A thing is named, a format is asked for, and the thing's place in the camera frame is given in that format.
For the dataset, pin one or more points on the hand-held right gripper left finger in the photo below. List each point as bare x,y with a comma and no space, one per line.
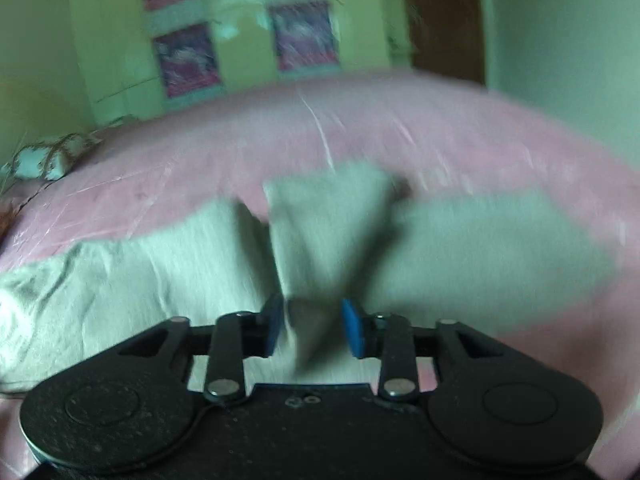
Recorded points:
273,327

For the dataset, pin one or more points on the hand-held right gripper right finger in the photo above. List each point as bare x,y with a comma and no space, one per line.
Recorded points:
354,330

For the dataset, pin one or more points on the grey towel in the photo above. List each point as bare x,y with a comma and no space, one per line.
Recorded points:
325,235

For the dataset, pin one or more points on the pink checked bed sheet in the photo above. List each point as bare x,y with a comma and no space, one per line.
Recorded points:
450,135

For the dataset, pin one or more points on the white patterned pillow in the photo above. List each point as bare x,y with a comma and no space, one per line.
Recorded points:
37,162

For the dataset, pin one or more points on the brown wooden door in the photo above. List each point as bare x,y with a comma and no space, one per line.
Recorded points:
442,15

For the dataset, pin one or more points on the pale green wardrobe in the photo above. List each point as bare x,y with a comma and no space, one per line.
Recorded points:
115,35

